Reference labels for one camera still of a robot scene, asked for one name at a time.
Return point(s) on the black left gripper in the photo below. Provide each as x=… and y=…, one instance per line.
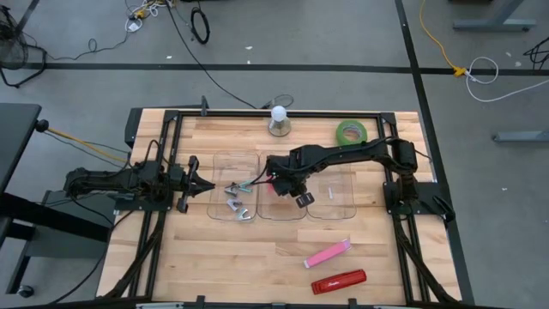
x=184, y=180

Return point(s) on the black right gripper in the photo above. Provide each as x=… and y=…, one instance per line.
x=293, y=186

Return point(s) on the pink tape roll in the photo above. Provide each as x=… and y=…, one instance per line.
x=270, y=189

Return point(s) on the green tape roll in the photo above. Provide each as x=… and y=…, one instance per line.
x=341, y=129
x=345, y=144

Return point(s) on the pink stapler white base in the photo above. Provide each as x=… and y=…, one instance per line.
x=328, y=254

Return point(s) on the red stapler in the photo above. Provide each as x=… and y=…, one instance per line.
x=339, y=282

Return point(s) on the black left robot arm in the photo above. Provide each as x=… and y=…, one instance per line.
x=103, y=180

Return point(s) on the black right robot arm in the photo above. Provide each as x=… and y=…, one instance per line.
x=343, y=154

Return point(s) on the clear plastic bin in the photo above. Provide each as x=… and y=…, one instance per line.
x=283, y=210
x=223, y=163
x=334, y=206

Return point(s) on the white bulb lamp brass base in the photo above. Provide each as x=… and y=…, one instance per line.
x=279, y=126

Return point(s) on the black desk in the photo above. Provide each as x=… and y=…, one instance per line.
x=17, y=137

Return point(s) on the black caster wheel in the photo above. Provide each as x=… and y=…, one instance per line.
x=25, y=291

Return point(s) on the black floor fan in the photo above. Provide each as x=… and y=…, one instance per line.
x=13, y=47

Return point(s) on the grey desk leg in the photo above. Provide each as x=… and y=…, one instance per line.
x=493, y=25
x=523, y=136

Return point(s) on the black aluminium rig frame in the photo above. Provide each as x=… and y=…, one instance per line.
x=223, y=114

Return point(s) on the black clamp post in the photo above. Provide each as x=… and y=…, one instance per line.
x=204, y=105

